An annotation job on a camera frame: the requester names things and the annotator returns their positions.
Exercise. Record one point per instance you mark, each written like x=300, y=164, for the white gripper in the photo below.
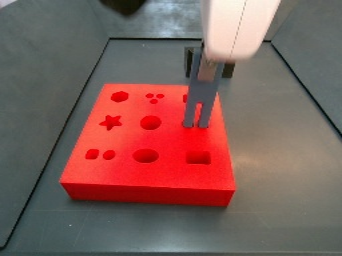
x=233, y=26

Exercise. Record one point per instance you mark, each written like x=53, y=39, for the grey right side panel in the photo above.
x=308, y=43

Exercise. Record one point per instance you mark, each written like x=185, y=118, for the grey panel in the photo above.
x=308, y=43
x=50, y=43

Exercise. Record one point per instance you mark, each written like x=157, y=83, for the red shape-sorting block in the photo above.
x=137, y=156

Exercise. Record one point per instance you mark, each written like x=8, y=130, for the grey left side panel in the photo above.
x=50, y=43

